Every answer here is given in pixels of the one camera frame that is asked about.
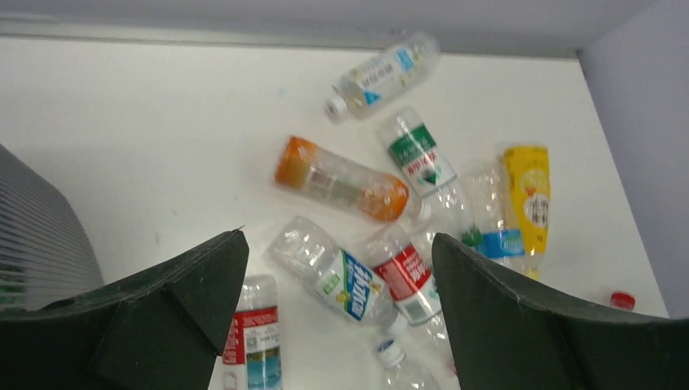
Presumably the clear bottle red white label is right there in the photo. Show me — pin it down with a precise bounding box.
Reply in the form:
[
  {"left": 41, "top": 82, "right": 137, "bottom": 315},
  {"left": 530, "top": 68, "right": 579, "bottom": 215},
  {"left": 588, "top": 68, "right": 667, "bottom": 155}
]
[{"left": 360, "top": 223, "right": 457, "bottom": 375}]

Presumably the orange tinted bottle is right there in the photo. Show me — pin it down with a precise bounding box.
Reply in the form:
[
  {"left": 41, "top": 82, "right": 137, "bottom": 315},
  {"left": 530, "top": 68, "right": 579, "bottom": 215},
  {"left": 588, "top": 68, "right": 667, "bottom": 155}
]
[{"left": 274, "top": 136, "right": 430, "bottom": 223}]

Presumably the clear bottle red teal label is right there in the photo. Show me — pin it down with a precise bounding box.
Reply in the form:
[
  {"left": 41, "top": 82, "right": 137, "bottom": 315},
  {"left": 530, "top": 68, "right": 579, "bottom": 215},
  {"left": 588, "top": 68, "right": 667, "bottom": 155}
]
[{"left": 222, "top": 274, "right": 283, "bottom": 390}]

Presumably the grey mesh waste bin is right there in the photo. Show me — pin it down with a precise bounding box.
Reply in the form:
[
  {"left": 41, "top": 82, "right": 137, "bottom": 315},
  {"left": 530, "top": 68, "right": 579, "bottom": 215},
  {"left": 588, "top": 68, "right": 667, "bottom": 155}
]
[{"left": 1, "top": 148, "right": 105, "bottom": 312}]

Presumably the clear bottle white blue label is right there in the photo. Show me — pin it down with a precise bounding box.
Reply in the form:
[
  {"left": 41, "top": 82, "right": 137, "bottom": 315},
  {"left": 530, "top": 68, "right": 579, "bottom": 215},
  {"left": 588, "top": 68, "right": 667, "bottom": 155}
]
[{"left": 325, "top": 32, "right": 441, "bottom": 122}]

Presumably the clear unlabelled bottle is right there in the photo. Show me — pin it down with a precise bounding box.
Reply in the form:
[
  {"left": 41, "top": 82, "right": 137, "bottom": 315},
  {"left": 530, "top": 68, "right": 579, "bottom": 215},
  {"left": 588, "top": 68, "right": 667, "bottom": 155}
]
[{"left": 375, "top": 339, "right": 440, "bottom": 390}]

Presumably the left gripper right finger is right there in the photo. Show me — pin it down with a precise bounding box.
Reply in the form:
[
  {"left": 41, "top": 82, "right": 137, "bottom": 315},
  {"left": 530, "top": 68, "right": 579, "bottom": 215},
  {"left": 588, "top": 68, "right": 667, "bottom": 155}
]
[{"left": 432, "top": 233, "right": 688, "bottom": 389}]

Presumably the clear bottle green white label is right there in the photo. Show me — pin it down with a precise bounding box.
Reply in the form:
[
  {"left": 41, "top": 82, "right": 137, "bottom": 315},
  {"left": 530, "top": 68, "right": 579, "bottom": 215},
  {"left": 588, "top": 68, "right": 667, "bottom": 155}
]
[{"left": 377, "top": 106, "right": 483, "bottom": 249}]

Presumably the clear bottle blue green label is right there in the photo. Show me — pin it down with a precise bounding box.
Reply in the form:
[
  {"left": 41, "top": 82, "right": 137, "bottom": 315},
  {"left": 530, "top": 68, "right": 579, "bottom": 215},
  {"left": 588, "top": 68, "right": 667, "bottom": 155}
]
[{"left": 267, "top": 215, "right": 410, "bottom": 337}]

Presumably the yellow juice bottle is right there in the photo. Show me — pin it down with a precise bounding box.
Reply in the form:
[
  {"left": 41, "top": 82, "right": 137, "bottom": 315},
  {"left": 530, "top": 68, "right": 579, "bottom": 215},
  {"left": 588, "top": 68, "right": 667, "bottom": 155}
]
[{"left": 502, "top": 145, "right": 551, "bottom": 280}]

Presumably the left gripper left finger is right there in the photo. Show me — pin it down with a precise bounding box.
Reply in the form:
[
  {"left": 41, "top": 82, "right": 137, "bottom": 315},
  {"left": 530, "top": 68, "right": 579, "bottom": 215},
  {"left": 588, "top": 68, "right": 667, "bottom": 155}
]
[{"left": 1, "top": 229, "right": 249, "bottom": 389}]

